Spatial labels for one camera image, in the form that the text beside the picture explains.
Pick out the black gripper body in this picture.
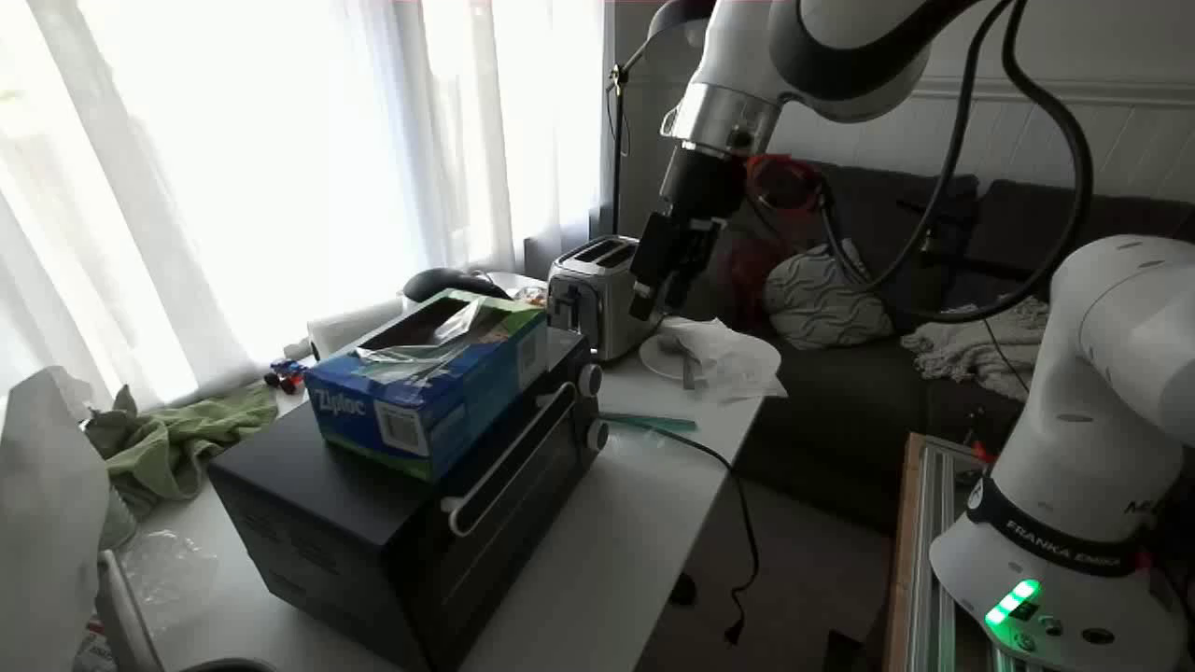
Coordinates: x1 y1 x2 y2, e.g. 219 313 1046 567
650 140 751 237

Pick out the blue Ziploc box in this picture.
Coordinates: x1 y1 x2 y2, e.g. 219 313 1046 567
307 287 555 485

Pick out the red cushion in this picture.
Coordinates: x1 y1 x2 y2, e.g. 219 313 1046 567
724 236 778 313

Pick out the silver two-slot toaster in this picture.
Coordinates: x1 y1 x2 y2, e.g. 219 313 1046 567
546 236 667 365

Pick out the floor lamp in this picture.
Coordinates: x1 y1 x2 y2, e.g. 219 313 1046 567
601 0 703 247

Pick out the white crumpled cloth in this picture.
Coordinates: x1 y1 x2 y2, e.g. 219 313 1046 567
636 313 788 403

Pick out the white patterned pillow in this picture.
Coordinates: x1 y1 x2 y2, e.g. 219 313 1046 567
762 237 897 353

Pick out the dark grey sofa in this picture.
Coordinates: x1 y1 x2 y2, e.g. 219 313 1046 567
695 151 1195 536

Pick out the black round disc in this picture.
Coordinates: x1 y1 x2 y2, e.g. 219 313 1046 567
401 265 510 306

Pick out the cream knitted blanket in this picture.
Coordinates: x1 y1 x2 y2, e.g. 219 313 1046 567
897 291 1057 403

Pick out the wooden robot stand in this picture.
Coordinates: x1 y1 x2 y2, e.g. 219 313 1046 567
884 430 999 672

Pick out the small red blue toy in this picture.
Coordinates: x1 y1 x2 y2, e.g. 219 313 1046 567
261 353 310 397

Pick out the black toaster oven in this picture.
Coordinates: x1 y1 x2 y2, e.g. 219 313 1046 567
202 326 612 672

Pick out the white sheer curtain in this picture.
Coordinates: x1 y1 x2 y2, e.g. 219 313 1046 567
0 0 612 414

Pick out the green cloth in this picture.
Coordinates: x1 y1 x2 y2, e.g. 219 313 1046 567
82 382 285 515

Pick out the black power cable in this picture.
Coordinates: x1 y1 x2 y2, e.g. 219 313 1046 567
645 420 767 649

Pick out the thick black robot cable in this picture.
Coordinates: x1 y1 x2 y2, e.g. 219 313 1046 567
818 0 1097 328

